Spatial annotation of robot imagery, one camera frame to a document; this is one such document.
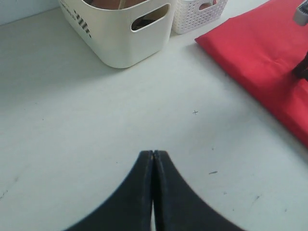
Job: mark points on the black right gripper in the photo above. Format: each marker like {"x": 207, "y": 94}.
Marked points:
{"x": 301, "y": 70}

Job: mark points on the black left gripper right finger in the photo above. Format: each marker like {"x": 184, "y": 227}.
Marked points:
{"x": 176, "y": 206}

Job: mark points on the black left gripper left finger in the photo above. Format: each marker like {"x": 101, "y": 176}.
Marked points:
{"x": 129, "y": 207}

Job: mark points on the red table cloth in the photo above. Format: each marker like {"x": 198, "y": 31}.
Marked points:
{"x": 259, "y": 49}

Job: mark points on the brown wooden plate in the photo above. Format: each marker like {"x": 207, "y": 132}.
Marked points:
{"x": 140, "y": 22}

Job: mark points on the white perforated plastic basket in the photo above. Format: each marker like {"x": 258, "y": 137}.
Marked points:
{"x": 193, "y": 14}

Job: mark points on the large cream plastic bin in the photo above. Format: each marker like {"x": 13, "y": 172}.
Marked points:
{"x": 108, "y": 32}

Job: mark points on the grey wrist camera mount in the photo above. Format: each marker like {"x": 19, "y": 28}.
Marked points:
{"x": 301, "y": 14}

